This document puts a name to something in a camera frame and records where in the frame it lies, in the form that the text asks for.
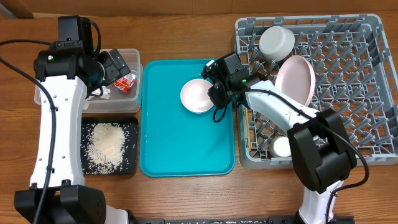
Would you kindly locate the white tissue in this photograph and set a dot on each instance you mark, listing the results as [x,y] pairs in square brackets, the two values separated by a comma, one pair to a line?
[100,93]

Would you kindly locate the clear plastic bin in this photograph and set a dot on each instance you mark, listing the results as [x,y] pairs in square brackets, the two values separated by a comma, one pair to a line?
[124,99]

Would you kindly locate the large pink plate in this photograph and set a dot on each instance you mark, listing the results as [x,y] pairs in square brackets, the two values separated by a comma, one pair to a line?
[296,79]

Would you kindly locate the black tray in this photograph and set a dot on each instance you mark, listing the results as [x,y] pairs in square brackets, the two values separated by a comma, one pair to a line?
[109,146]

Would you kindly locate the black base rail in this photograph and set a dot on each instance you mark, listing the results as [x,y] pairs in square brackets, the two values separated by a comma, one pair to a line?
[268,220]

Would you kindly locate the grey bowl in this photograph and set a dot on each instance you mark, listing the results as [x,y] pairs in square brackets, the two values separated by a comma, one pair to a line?
[276,43]

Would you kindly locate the grey dishwasher rack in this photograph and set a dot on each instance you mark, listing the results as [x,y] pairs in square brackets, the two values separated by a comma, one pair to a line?
[354,73]

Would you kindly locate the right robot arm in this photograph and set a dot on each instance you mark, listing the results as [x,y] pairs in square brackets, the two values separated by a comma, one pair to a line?
[322,156]

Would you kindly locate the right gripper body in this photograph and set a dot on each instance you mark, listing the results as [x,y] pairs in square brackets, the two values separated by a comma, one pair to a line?
[222,94]

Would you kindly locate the pile of rice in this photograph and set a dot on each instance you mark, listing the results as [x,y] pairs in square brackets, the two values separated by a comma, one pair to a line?
[105,146]

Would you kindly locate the teal serving tray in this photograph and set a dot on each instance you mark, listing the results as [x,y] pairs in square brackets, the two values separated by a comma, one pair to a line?
[174,141]

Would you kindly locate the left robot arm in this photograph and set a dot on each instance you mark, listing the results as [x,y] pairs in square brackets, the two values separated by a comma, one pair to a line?
[57,192]

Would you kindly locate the white cup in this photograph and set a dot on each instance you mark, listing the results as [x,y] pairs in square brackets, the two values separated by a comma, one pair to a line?
[280,147]

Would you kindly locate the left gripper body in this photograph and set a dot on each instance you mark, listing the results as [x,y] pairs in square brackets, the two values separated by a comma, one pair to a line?
[111,71]

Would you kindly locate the red snack wrapper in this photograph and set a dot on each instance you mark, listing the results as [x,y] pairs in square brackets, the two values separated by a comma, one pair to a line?
[126,83]

